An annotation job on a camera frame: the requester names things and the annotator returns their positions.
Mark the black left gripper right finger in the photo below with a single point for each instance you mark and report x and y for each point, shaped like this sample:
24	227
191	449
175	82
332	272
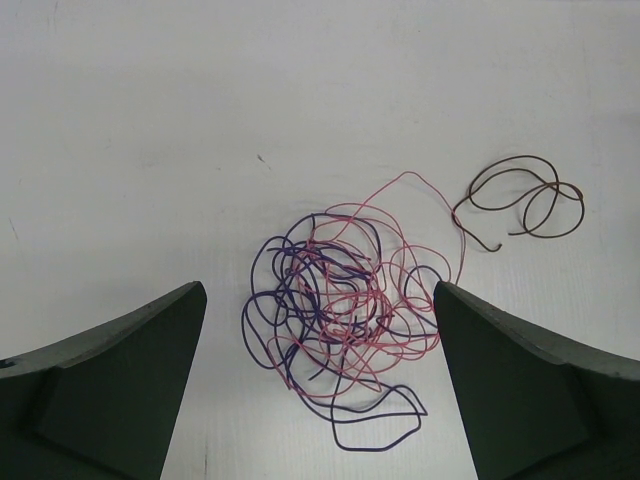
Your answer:
536	404

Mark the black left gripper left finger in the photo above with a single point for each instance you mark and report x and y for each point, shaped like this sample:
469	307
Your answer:
102	404

